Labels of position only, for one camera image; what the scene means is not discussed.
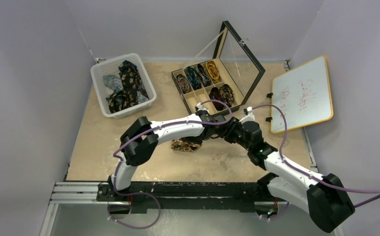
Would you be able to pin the rolled yellow tie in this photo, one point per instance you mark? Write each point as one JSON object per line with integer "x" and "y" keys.
{"x": 212, "y": 71}

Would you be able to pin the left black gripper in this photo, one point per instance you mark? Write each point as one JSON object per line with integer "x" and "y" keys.
{"x": 193, "y": 140}

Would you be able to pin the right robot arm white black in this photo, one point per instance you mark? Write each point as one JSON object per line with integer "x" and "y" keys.
{"x": 320, "y": 196}

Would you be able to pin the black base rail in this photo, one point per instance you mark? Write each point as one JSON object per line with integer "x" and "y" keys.
{"x": 245, "y": 197}

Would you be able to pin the yellow framed whiteboard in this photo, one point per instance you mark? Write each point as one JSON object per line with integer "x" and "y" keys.
{"x": 303, "y": 95}

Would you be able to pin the black floral tie in basket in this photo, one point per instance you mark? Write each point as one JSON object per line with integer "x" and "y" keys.
{"x": 134, "y": 91}

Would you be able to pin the aluminium frame rail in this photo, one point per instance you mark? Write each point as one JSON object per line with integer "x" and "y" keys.
{"x": 80, "y": 192}

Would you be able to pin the grey blue tie in basket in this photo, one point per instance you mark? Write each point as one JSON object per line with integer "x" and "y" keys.
{"x": 112, "y": 82}

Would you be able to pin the white plastic basket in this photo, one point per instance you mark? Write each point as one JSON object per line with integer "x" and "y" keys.
{"x": 110, "y": 67}

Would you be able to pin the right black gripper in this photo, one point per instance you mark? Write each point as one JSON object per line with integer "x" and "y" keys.
{"x": 226, "y": 129}

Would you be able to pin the rolled blue tie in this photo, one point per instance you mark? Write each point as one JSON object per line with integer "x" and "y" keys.
{"x": 193, "y": 78}

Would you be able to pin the paisley orange green tie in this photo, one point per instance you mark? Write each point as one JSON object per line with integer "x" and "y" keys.
{"x": 184, "y": 145}

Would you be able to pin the rolled brown patterned tie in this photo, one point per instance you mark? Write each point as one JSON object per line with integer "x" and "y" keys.
{"x": 183, "y": 83}

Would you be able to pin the rolled dark red tie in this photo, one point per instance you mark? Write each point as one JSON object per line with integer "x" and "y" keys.
{"x": 215, "y": 95}

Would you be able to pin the black tie organizer box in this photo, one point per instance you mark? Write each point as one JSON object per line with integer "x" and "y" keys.
{"x": 224, "y": 74}

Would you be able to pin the rolled dark grey tie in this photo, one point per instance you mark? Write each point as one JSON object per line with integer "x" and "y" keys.
{"x": 205, "y": 79}

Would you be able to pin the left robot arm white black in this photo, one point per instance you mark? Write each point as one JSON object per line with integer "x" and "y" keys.
{"x": 140, "y": 140}

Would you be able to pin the rolled brown dotted tie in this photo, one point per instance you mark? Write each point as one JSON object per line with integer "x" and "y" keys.
{"x": 227, "y": 94}

